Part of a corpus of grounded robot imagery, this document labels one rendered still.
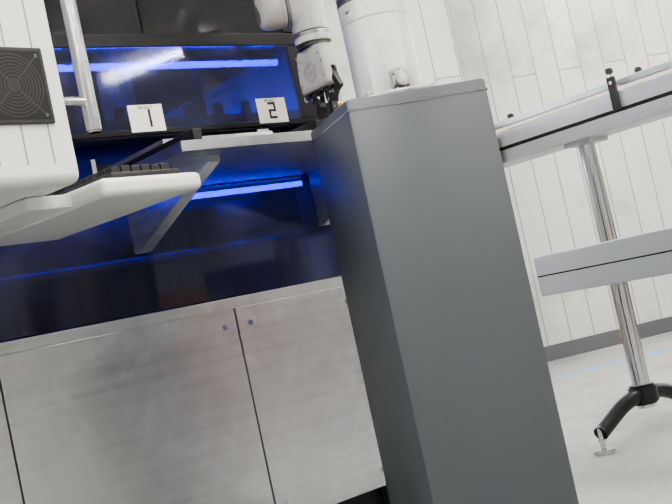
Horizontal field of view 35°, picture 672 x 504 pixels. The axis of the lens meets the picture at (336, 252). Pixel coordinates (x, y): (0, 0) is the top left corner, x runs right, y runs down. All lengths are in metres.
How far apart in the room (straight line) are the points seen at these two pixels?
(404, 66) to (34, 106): 0.63
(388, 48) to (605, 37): 4.42
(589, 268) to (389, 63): 1.39
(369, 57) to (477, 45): 4.03
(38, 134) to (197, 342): 0.83
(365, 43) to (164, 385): 0.86
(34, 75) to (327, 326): 1.13
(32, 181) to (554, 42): 4.71
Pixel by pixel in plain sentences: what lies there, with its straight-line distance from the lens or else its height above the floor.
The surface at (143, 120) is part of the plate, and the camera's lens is 2.35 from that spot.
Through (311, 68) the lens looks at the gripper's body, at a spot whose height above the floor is 1.06.
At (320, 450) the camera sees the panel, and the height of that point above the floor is 0.22.
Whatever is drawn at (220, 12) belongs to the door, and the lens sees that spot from 2.56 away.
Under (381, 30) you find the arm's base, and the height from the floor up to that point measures 0.98.
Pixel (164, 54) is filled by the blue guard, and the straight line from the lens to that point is 2.43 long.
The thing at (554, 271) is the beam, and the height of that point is 0.50.
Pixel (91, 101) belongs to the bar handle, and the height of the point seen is 0.93.
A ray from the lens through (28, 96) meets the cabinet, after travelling 1.63.
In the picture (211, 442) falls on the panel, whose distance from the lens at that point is 2.31.
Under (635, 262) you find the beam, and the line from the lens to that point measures 2.99.
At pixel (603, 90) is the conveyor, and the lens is 3.01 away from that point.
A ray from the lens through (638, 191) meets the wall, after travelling 6.11.
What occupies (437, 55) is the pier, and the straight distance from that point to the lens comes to 5.45.
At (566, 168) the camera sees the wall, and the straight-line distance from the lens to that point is 5.92.
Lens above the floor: 0.54
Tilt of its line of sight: 3 degrees up
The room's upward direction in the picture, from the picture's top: 12 degrees counter-clockwise
